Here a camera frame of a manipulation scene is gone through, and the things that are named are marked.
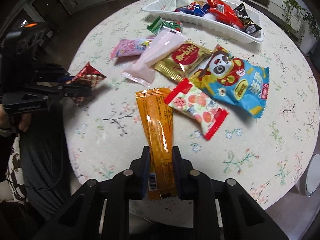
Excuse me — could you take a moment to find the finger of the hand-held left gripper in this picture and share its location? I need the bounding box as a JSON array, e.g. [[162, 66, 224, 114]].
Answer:
[[42, 83, 92, 105], [35, 64, 74, 83]]

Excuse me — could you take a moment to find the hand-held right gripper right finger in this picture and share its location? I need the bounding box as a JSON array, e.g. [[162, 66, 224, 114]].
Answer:
[[172, 145, 290, 240]]

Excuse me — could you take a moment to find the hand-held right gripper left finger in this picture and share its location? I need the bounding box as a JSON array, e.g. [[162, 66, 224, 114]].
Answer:
[[32, 145, 152, 240]]

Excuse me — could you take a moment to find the red-brown triangular snack packet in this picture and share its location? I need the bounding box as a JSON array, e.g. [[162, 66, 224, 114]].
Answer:
[[66, 62, 107, 105]]

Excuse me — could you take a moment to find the orange snack packet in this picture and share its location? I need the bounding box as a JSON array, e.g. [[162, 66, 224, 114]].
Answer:
[[135, 88, 178, 200]]

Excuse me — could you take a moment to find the strawberry print snack packet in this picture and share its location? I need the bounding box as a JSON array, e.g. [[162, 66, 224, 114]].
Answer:
[[164, 78, 228, 141]]

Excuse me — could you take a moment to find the pink cartoon snack packet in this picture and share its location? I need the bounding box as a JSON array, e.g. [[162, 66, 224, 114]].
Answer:
[[110, 37, 155, 59]]

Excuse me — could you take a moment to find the pale pink snack packet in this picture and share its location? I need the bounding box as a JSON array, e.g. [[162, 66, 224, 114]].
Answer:
[[122, 29, 188, 85]]

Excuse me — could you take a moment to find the blue panda snack packet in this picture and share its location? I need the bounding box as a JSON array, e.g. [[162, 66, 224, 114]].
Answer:
[[187, 44, 270, 119]]

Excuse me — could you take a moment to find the green snack packet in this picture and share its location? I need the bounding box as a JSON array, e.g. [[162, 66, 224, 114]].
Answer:
[[147, 17, 183, 34]]

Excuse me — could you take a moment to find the gold and red snack packet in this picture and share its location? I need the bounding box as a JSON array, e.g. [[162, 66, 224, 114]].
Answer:
[[154, 41, 213, 82]]

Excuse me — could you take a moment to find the white plastic tray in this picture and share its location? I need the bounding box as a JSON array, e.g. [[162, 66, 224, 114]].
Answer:
[[142, 0, 264, 43]]

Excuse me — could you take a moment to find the pale white snack packet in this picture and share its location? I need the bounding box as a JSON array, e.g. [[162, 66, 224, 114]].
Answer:
[[166, 0, 208, 12]]

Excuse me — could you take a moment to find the large red snack packet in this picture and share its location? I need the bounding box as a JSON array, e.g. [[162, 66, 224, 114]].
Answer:
[[206, 0, 244, 29]]

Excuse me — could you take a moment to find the black snack packet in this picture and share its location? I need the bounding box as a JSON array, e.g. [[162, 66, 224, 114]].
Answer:
[[234, 3, 263, 35]]

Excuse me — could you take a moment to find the person's left hand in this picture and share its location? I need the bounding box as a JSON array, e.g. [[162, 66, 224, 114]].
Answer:
[[0, 105, 32, 133]]

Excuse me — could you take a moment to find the person's grey clothing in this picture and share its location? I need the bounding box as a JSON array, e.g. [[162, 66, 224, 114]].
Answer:
[[20, 102, 75, 220]]

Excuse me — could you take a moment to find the floral tablecloth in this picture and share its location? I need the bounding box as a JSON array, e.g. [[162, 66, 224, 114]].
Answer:
[[64, 0, 320, 210]]

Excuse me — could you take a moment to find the brown white patterned cloth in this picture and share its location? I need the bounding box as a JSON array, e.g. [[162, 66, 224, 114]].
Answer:
[[5, 134, 28, 202]]

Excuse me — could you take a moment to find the grey cylindrical bin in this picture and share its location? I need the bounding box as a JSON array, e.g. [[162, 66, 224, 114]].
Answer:
[[295, 152, 320, 198]]

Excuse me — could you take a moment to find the bushy plant in white pot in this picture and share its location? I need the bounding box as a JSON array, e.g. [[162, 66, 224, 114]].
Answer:
[[299, 11, 320, 53]]

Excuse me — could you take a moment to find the trailing plant on console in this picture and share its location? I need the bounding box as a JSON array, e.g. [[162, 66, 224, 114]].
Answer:
[[282, 0, 302, 37]]

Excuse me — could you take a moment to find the black cable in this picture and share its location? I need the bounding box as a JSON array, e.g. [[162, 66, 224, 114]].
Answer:
[[5, 176, 64, 191]]

